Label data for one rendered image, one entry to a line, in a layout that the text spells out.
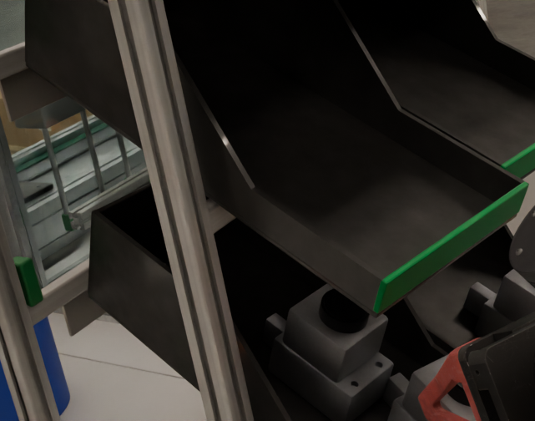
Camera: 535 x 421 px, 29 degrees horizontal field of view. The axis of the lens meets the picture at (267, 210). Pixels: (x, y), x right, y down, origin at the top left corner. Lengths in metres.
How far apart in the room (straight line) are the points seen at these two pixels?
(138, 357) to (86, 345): 0.11
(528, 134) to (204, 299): 0.25
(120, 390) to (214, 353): 0.94
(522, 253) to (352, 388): 0.21
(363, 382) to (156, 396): 0.86
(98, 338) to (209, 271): 1.11
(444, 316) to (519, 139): 0.15
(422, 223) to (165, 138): 0.15
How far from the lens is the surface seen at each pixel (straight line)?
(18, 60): 0.69
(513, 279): 0.71
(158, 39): 0.53
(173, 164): 0.53
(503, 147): 0.68
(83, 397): 1.53
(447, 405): 0.60
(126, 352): 1.61
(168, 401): 1.46
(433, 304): 0.77
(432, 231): 0.57
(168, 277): 0.63
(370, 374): 0.65
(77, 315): 0.76
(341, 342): 0.62
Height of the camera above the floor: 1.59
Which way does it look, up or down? 21 degrees down
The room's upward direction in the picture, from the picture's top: 11 degrees counter-clockwise
